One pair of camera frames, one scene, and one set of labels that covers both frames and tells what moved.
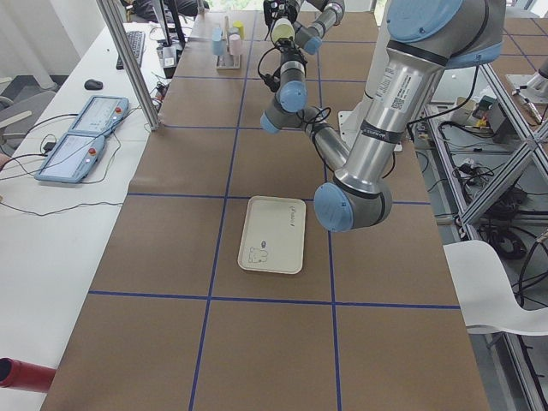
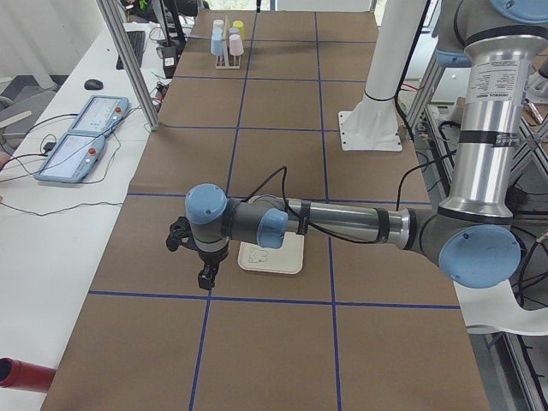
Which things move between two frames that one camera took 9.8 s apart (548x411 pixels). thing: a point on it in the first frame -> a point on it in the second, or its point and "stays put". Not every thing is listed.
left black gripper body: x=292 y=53 -> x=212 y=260
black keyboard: x=136 y=40 stays put
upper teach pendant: x=99 y=115 stays put
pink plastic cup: x=235 y=44 stays put
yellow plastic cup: x=241 y=27 stays put
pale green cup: x=282 y=28 -> x=218 y=23
